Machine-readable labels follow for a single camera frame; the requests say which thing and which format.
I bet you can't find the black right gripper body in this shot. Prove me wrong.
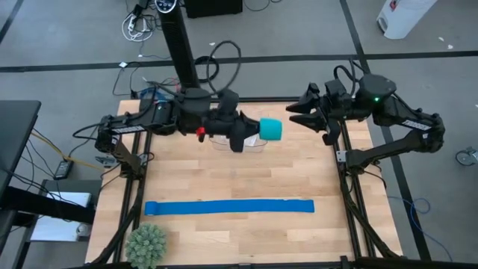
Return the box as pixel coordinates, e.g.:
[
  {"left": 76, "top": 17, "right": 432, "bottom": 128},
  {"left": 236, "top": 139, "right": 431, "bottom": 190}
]
[{"left": 320, "top": 78, "right": 359, "bottom": 121}]

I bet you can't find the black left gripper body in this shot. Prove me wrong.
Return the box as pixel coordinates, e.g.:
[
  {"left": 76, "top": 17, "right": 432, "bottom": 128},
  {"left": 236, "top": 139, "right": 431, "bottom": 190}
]
[{"left": 203, "top": 110, "right": 243, "bottom": 137}]

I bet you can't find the clear plastic container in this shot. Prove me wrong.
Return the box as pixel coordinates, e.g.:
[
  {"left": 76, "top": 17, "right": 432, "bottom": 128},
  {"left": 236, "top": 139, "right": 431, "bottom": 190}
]
[{"left": 208, "top": 134, "right": 270, "bottom": 153}]

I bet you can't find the teal elastic bandage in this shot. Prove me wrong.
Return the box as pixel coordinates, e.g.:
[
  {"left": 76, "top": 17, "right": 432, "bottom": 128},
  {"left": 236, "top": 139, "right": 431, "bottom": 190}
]
[{"left": 258, "top": 117, "right": 283, "bottom": 142}]

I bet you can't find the blue elastic bandage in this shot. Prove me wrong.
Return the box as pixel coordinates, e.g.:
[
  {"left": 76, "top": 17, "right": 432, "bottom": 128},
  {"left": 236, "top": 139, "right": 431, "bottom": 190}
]
[{"left": 144, "top": 199, "right": 316, "bottom": 217}]

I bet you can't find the black tower fan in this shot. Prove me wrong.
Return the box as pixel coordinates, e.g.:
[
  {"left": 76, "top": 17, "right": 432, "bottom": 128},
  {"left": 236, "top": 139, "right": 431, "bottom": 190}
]
[{"left": 155, "top": 0, "right": 201, "bottom": 90}]

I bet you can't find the black box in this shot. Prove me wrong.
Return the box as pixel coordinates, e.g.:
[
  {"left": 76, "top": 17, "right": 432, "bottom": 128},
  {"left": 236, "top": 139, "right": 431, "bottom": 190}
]
[{"left": 184, "top": 0, "right": 243, "bottom": 19}]

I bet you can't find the white trash bin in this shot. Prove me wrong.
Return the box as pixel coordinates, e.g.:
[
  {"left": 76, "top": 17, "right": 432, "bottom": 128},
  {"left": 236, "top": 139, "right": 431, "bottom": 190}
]
[{"left": 376, "top": 0, "right": 438, "bottom": 40}]

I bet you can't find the white power strip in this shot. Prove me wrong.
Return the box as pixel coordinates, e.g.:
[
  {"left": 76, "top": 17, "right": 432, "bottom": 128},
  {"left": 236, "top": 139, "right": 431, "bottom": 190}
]
[{"left": 122, "top": 13, "right": 155, "bottom": 43}]

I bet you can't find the grey caster wheel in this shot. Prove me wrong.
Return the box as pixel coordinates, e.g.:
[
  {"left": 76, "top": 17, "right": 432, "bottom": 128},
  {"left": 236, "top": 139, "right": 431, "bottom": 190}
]
[{"left": 455, "top": 147, "right": 478, "bottom": 167}]

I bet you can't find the green spiky ball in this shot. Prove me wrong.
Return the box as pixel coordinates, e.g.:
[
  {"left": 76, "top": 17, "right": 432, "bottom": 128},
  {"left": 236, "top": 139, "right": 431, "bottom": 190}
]
[{"left": 125, "top": 223, "right": 168, "bottom": 269}]

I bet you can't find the black overhead crossbar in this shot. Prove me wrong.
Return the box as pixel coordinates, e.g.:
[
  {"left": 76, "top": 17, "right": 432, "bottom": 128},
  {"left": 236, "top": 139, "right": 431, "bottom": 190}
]
[{"left": 66, "top": 257, "right": 478, "bottom": 269}]

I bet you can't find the black power adapter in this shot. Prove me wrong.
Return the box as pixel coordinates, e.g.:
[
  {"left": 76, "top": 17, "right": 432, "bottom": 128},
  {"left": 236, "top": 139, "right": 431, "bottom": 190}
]
[{"left": 53, "top": 159, "right": 75, "bottom": 181}]

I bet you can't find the white box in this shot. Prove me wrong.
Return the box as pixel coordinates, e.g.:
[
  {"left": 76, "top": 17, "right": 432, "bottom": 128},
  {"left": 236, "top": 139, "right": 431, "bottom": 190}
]
[{"left": 30, "top": 191, "right": 93, "bottom": 243}]

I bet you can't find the black desk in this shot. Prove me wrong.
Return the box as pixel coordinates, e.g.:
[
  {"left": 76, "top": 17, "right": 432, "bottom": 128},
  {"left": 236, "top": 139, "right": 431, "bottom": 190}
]
[{"left": 0, "top": 99, "right": 96, "bottom": 269}]

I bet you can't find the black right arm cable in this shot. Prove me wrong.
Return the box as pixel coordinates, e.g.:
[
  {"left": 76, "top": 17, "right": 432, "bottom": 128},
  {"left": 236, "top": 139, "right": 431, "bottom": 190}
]
[{"left": 333, "top": 55, "right": 370, "bottom": 98}]

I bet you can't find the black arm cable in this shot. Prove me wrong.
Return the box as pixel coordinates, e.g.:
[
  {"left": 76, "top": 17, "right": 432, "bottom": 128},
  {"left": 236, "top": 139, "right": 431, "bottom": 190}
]
[
  {"left": 333, "top": 55, "right": 370, "bottom": 98},
  {"left": 206, "top": 40, "right": 243, "bottom": 94}
]

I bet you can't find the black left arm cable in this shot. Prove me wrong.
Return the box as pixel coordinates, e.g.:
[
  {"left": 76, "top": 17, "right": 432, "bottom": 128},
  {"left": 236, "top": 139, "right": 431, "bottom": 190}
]
[{"left": 206, "top": 40, "right": 243, "bottom": 94}]

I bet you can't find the black coiled cable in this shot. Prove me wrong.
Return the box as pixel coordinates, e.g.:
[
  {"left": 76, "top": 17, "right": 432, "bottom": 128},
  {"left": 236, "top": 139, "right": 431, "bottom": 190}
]
[{"left": 193, "top": 55, "right": 220, "bottom": 84}]

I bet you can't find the blue cable bundle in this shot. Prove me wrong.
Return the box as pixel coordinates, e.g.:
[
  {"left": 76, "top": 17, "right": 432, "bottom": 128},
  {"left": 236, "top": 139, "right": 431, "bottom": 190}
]
[{"left": 140, "top": 87, "right": 168, "bottom": 102}]

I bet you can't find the blue floor cable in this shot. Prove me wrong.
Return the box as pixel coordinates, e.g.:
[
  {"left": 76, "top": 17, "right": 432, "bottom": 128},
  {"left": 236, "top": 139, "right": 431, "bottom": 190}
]
[{"left": 387, "top": 196, "right": 455, "bottom": 262}]

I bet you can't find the yellow floor cable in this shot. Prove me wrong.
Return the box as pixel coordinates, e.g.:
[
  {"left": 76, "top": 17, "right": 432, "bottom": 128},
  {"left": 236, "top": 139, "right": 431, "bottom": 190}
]
[{"left": 31, "top": 130, "right": 108, "bottom": 172}]

